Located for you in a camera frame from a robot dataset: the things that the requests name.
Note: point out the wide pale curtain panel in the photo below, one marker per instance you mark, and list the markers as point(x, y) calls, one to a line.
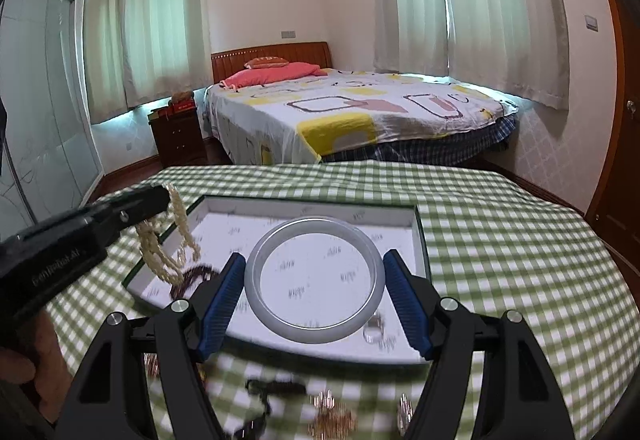
point(500, 10)

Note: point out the wooden headboard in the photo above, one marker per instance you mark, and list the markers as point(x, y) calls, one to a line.
point(270, 51)

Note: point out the blue plaid bed cover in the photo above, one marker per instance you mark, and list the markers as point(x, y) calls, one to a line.
point(425, 148)

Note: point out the wall switch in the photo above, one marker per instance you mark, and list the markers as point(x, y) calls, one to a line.
point(592, 22)

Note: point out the brown wooden door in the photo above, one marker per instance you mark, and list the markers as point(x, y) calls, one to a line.
point(620, 170)

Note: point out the green checked tablecloth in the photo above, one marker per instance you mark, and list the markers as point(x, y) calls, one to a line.
point(500, 230)

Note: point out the narrow pale curtain panel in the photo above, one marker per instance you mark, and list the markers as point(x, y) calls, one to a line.
point(105, 35)

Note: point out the pink pillow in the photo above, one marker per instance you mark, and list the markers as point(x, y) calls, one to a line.
point(270, 75)

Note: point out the red box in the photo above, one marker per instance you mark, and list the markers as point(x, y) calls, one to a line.
point(182, 106)

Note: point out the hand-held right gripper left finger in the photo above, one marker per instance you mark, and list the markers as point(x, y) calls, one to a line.
point(222, 307)

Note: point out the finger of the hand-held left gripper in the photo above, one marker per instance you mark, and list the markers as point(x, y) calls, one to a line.
point(142, 202)

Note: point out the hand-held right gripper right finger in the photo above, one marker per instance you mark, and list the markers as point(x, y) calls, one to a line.
point(406, 307)

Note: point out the white jewelry box tray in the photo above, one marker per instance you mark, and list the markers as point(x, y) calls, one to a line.
point(320, 276)

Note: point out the pale jade bangle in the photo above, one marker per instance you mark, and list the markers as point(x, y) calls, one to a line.
point(254, 281)

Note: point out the person's left hand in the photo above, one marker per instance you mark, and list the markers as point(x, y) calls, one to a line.
point(30, 365)

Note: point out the gold flower pearl brooch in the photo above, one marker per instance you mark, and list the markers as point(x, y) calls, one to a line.
point(335, 420)

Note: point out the glass sliding wardrobe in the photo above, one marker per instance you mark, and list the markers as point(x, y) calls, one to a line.
point(50, 95)

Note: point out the small orange cushion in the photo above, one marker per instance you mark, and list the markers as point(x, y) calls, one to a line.
point(265, 62)

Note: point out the dark wooden nightstand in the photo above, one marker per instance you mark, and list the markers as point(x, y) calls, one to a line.
point(177, 140)

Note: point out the patterned white yellow bedsheet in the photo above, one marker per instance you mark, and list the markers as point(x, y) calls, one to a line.
point(350, 120)

